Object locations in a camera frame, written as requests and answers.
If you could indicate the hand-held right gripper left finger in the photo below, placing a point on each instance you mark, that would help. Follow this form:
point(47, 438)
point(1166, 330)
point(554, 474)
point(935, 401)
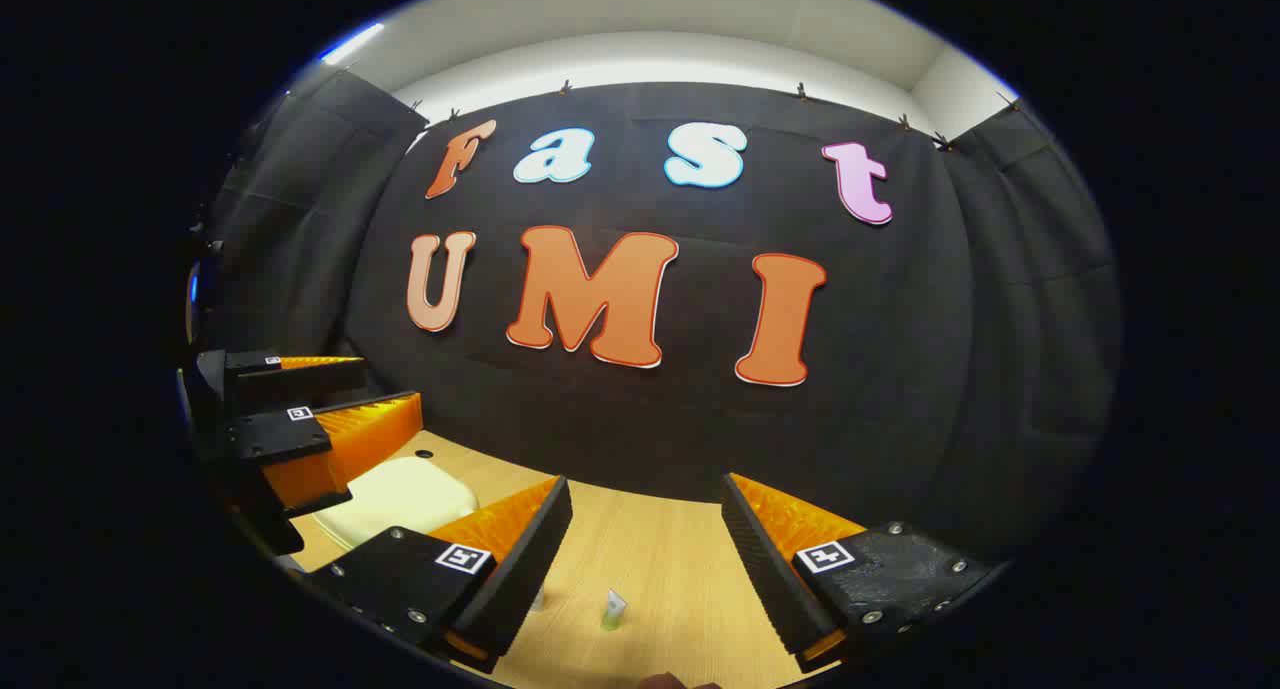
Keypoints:
point(530, 569)

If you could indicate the cream yellow small suitcase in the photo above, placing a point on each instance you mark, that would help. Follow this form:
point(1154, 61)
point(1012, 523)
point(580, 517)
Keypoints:
point(410, 489)

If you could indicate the black backdrop cloth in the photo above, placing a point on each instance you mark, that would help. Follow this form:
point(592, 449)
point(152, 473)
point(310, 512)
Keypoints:
point(650, 419)

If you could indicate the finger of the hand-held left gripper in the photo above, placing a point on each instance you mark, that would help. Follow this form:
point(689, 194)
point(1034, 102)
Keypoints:
point(280, 434)
point(300, 379)

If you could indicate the small white green-capped tube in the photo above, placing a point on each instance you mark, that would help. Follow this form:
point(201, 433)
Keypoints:
point(613, 611)

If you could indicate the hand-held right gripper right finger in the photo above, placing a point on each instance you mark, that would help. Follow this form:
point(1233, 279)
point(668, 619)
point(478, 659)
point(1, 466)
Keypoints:
point(765, 569)

